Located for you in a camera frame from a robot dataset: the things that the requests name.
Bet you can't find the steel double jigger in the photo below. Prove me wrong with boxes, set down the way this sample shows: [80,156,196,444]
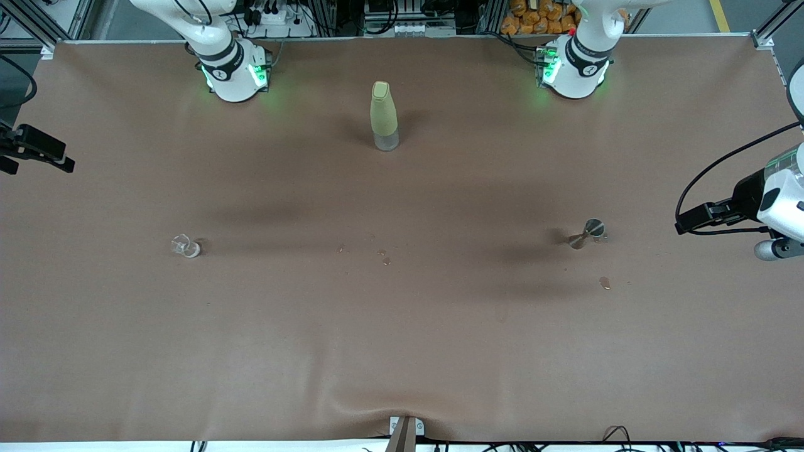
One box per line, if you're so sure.
[567,218,607,250]

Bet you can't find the clear glass measuring beaker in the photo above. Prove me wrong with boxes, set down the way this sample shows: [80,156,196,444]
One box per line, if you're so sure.
[171,234,202,259]

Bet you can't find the green sleeved glass shaker bottle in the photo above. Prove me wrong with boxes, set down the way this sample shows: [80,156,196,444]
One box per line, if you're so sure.
[370,80,400,152]

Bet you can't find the orange snack packet pile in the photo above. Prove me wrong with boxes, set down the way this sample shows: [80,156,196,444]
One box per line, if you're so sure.
[501,0,580,36]

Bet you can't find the white power strip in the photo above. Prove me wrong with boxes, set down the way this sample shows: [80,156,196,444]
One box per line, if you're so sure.
[248,5,301,27]

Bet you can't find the brown table mat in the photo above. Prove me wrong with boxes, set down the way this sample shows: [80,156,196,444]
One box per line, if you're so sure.
[0,35,804,444]

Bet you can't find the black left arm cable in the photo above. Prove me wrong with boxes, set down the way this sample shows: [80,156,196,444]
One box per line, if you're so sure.
[675,121,804,236]

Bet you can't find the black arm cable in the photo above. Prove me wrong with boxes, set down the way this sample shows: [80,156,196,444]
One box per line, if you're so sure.
[675,121,804,236]
[0,55,37,109]

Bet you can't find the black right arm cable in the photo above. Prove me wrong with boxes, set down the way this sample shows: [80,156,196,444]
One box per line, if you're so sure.
[0,55,37,109]

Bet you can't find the aluminium frame post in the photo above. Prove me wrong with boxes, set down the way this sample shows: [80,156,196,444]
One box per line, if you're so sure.
[752,0,804,51]
[386,415,426,452]
[13,0,95,60]

